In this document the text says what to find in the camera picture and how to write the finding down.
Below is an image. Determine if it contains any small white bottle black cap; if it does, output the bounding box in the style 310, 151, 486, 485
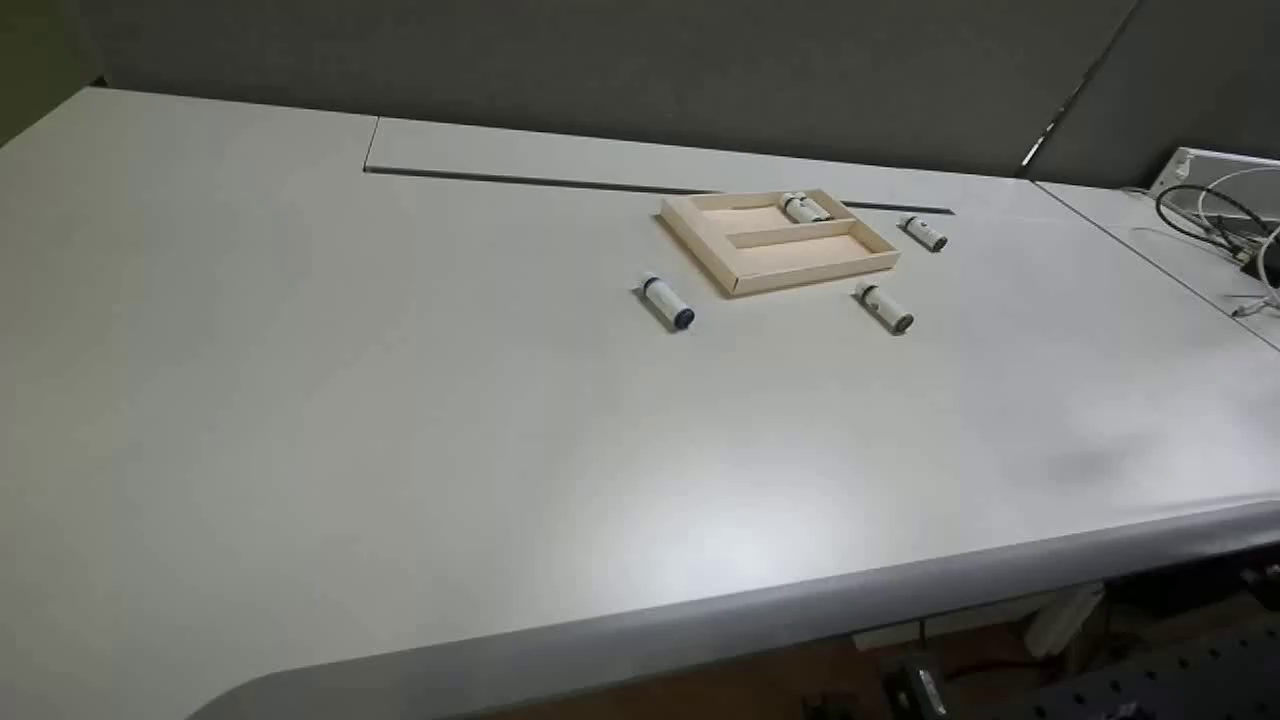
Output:
850, 280, 920, 337
631, 272, 701, 337
896, 211, 953, 257
774, 190, 833, 227

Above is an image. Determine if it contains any light wooden tray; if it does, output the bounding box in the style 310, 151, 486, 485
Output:
651, 188, 898, 298

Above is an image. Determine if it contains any long grey fabric divider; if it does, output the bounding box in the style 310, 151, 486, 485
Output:
74, 0, 1146, 182

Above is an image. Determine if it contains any small black floor item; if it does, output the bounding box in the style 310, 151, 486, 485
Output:
874, 655, 956, 720

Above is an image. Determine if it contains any white table leg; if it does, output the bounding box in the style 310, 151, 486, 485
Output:
1019, 579, 1113, 662

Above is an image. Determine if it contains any white power box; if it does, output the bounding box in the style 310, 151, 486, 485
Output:
1146, 139, 1280, 203

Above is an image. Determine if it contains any short grey fabric divider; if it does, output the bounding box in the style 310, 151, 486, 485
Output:
1032, 0, 1280, 190

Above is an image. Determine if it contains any black perforated plate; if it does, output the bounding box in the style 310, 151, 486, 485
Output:
1024, 619, 1280, 720

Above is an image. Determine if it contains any grey table cable flap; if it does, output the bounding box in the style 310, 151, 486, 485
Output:
358, 116, 1048, 216

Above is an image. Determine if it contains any black looped cable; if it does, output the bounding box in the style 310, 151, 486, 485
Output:
1150, 176, 1280, 268

